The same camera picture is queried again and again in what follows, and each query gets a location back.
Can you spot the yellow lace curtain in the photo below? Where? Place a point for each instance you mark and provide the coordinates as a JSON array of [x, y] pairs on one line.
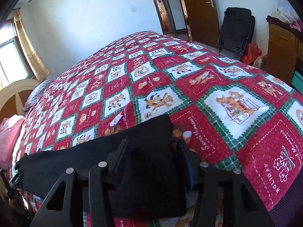
[[34, 60]]

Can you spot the cream wooden headboard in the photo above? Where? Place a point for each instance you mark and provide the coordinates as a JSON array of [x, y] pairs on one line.
[[14, 96]]

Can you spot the wooden cabinet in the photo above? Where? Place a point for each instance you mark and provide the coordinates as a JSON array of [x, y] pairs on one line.
[[284, 57]]

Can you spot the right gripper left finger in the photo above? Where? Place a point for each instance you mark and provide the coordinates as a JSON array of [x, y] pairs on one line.
[[63, 205]]

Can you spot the pink pillow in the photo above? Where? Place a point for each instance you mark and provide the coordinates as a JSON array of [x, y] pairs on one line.
[[10, 131]]

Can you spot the window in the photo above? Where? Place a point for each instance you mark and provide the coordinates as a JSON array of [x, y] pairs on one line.
[[14, 65]]

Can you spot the black folding chair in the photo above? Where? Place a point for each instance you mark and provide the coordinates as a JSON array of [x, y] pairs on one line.
[[237, 30]]

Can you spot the brown wooden door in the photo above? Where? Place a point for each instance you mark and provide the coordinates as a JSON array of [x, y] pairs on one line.
[[203, 19]]

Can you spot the striped grey pillow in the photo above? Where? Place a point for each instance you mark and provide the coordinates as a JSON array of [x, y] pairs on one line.
[[36, 94]]

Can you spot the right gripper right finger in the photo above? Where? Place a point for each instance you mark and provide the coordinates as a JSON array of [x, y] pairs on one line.
[[225, 197]]

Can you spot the white wall switch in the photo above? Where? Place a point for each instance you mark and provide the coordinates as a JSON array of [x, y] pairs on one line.
[[134, 10]]

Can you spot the red patchwork bedspread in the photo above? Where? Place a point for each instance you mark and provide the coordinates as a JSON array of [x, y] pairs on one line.
[[233, 115]]

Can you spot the red plastic bag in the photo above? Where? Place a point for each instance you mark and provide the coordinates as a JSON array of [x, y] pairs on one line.
[[251, 54]]

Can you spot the black pants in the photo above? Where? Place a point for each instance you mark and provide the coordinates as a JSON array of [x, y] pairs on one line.
[[142, 167]]

